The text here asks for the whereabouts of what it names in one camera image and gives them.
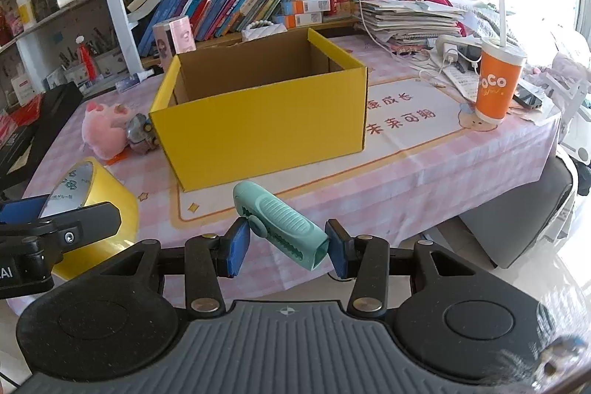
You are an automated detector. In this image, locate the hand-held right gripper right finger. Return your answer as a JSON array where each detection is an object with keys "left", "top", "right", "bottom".
[{"left": 324, "top": 219, "right": 476, "bottom": 317}]

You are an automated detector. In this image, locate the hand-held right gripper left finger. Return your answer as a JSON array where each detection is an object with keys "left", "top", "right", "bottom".
[{"left": 97, "top": 219, "right": 252, "bottom": 315}]

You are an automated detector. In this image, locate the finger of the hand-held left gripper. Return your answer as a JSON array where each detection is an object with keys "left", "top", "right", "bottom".
[
  {"left": 0, "top": 201, "right": 122, "bottom": 254},
  {"left": 0, "top": 196, "right": 49, "bottom": 225}
]

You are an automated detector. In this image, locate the yellow tape roll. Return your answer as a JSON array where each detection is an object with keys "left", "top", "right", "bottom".
[{"left": 39, "top": 158, "right": 140, "bottom": 281}]

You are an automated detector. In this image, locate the teal utility knife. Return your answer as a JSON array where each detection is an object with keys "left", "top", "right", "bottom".
[{"left": 232, "top": 181, "right": 330, "bottom": 272}]

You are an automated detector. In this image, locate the yellow cardboard box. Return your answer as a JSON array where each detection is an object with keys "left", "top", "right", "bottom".
[{"left": 148, "top": 27, "right": 369, "bottom": 192}]

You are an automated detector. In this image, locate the black box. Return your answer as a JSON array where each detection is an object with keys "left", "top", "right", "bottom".
[{"left": 0, "top": 82, "right": 84, "bottom": 194}]

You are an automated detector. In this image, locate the pink plush pig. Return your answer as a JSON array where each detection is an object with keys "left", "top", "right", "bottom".
[{"left": 82, "top": 101, "right": 132, "bottom": 160}]

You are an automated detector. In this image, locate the small grey toy robot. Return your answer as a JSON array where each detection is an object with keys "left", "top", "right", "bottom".
[{"left": 126, "top": 113, "right": 161, "bottom": 153}]

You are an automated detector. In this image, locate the pink checkered tablecloth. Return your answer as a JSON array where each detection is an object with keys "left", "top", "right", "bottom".
[{"left": 7, "top": 29, "right": 561, "bottom": 316}]

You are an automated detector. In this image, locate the red white bottle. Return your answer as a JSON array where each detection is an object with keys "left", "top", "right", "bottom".
[{"left": 75, "top": 35, "right": 98, "bottom": 83}]

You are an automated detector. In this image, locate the grey chair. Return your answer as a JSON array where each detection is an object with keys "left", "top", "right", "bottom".
[{"left": 455, "top": 154, "right": 578, "bottom": 270}]

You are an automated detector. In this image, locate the white bottle yellow label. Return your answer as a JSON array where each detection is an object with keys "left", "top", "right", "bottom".
[{"left": 16, "top": 0, "right": 36, "bottom": 31}]

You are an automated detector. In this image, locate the pink cylindrical container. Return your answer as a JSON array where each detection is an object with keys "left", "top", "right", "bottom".
[{"left": 152, "top": 16, "right": 196, "bottom": 72}]

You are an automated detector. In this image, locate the printed paper sheet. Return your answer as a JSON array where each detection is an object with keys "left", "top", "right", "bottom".
[{"left": 442, "top": 61, "right": 484, "bottom": 105}]

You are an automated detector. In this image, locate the orange paper cup with straw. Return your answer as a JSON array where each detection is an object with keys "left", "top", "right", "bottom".
[{"left": 474, "top": 0, "right": 527, "bottom": 126}]

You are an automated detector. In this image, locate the white power strip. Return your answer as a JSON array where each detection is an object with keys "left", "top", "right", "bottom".
[{"left": 436, "top": 35, "right": 483, "bottom": 63}]

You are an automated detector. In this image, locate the blue orange small box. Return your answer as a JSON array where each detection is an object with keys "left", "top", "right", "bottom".
[
  {"left": 281, "top": 0, "right": 330, "bottom": 15},
  {"left": 283, "top": 13, "right": 322, "bottom": 28}
]

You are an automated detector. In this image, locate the stack of paper booklets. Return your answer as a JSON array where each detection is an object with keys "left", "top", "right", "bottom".
[{"left": 360, "top": 0, "right": 468, "bottom": 48}]

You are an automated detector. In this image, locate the row of colourful books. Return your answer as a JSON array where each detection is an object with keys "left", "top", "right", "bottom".
[{"left": 137, "top": 0, "right": 333, "bottom": 58}]

